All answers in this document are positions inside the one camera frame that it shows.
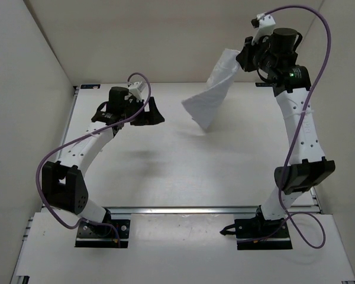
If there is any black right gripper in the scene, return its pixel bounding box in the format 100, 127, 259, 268
235, 36, 275, 75

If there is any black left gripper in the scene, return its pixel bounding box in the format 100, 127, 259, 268
124, 95, 166, 125

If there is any white skirt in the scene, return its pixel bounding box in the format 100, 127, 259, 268
182, 49, 240, 130

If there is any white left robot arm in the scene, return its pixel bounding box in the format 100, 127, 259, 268
38, 82, 165, 235

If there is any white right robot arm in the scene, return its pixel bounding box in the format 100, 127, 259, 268
236, 28, 335, 237

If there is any blue right corner label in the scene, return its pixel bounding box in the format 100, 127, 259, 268
255, 82, 274, 88

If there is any blue corner label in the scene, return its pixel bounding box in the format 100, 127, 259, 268
255, 82, 274, 88
80, 84, 101, 89

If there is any blue left corner label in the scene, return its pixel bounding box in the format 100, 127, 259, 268
80, 84, 101, 89

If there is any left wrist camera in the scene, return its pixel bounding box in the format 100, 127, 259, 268
127, 82, 146, 101

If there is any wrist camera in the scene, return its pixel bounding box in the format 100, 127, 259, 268
127, 82, 146, 101
251, 14, 276, 45

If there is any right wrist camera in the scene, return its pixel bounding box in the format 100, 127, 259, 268
251, 14, 276, 45

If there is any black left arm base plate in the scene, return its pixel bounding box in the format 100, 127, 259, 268
75, 219, 131, 249

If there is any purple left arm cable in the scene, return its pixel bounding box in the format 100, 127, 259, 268
36, 73, 153, 230

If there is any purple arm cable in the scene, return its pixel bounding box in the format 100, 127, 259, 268
264, 6, 334, 248
36, 73, 153, 230

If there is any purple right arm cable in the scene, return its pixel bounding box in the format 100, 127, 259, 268
264, 6, 334, 248

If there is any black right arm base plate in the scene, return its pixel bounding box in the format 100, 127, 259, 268
234, 217, 293, 250

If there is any aluminium front rail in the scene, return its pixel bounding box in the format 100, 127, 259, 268
108, 206, 323, 215

